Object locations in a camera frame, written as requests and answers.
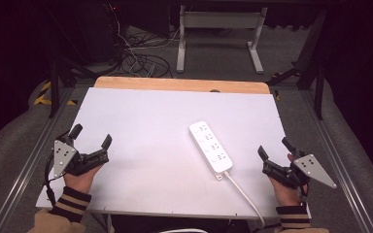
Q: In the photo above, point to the person's right hand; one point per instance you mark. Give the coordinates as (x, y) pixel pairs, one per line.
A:
(286, 194)

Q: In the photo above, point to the black metal stand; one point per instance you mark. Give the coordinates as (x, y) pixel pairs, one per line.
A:
(314, 61)
(55, 87)

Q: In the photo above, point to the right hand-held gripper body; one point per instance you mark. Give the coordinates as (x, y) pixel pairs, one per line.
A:
(311, 168)

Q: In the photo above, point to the wooden table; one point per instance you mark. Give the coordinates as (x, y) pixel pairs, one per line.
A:
(181, 85)

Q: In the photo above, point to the white metal desk frame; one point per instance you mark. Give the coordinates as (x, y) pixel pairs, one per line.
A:
(220, 20)

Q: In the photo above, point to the person's left hand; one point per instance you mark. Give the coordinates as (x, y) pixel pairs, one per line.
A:
(79, 183)

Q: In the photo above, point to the yellow black hazard tape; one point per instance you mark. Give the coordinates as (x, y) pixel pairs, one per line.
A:
(42, 98)

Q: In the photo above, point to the white power strip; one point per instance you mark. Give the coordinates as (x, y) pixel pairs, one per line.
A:
(211, 149)

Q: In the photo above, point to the white board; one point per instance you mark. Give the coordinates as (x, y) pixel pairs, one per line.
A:
(149, 145)

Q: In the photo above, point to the dark computer case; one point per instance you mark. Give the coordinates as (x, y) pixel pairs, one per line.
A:
(105, 32)

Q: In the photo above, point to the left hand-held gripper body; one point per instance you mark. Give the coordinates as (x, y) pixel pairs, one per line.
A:
(87, 160)

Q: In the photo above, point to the aluminium rail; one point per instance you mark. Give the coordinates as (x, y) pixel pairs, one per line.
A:
(336, 161)
(29, 165)

